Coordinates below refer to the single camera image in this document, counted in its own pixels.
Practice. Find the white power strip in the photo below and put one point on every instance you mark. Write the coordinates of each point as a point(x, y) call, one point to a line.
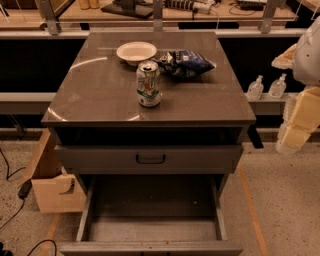
point(190, 5)

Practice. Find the clear sanitizer bottle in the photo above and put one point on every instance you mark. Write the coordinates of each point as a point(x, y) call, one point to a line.
point(278, 87)
point(255, 89)

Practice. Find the grey upper drawer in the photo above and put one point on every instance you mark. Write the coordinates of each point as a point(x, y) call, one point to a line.
point(183, 159)

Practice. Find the wooden box on floor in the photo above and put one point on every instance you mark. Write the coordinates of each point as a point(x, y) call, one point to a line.
point(55, 190)

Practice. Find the right clear sanitizer bottle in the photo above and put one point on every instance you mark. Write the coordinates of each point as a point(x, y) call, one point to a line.
point(278, 87)

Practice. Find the left clear sanitizer bottle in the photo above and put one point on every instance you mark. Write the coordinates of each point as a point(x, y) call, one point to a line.
point(255, 89)

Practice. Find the blue chip bag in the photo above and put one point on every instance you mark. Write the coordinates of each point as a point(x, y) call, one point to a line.
point(185, 63)

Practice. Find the grey drawer cabinet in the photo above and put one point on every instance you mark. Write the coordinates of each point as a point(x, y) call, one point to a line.
point(97, 103)

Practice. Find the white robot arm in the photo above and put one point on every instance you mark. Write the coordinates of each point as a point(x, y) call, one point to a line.
point(306, 61)

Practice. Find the open grey lower drawer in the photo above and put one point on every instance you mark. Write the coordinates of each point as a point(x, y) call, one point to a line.
point(145, 215)

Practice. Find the black drawer handle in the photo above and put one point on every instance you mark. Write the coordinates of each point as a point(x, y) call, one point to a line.
point(148, 159)

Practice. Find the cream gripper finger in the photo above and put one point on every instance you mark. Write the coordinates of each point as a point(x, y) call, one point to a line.
point(285, 60)
point(301, 118)

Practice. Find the black monitor base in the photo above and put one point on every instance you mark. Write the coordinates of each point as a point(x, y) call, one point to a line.
point(131, 8)

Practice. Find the green white soda can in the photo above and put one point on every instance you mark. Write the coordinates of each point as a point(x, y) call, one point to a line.
point(147, 83)

